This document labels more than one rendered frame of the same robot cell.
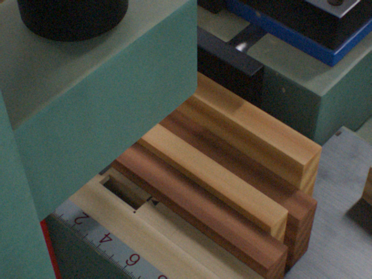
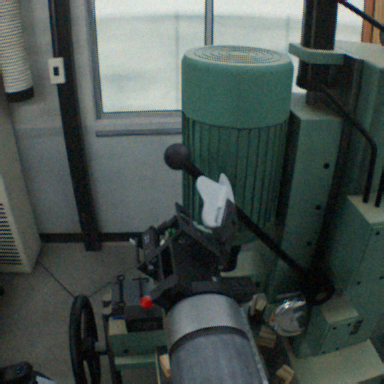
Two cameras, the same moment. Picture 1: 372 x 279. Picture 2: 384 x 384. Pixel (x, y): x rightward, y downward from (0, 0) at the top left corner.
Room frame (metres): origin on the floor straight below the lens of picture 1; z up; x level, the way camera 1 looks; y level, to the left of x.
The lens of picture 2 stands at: (0.77, 0.35, 1.61)
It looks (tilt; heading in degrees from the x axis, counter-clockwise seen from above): 31 degrees down; 219
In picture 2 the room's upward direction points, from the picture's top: straight up
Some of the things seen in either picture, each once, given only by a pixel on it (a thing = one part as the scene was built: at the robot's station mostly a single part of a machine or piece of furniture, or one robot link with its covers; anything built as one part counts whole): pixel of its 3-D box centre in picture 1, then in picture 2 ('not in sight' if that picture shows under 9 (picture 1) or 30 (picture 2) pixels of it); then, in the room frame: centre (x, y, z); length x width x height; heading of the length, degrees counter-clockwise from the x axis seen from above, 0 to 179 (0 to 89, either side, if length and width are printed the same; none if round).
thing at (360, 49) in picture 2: not in sight; (353, 216); (0.06, 0.25, 1.16); 0.22 x 0.22 x 0.72; 47
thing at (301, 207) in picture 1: (149, 130); not in sight; (0.32, 0.02, 0.93); 0.25 x 0.02 x 0.05; 47
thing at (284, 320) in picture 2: not in sight; (297, 315); (0.26, 0.23, 1.02); 0.12 x 0.03 x 0.12; 137
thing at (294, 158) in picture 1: (200, 126); not in sight; (0.32, -0.01, 0.94); 0.17 x 0.02 x 0.07; 47
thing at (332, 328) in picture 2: not in sight; (327, 321); (0.25, 0.29, 1.02); 0.09 x 0.07 x 0.12; 47
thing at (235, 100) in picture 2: not in sight; (233, 143); (0.27, 0.05, 1.35); 0.18 x 0.18 x 0.31
